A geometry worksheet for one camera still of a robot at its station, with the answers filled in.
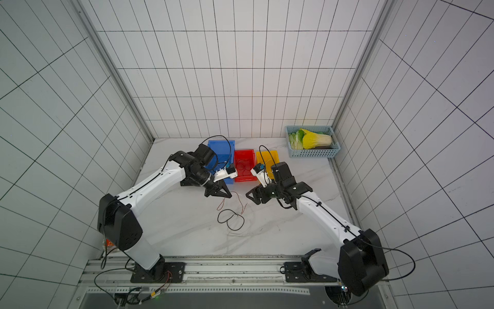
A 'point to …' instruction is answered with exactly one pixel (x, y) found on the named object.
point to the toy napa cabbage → (311, 140)
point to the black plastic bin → (190, 182)
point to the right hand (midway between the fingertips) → (246, 192)
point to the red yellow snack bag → (109, 243)
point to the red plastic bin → (244, 160)
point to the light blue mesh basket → (321, 152)
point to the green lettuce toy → (296, 140)
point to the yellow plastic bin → (268, 158)
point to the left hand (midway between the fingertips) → (223, 196)
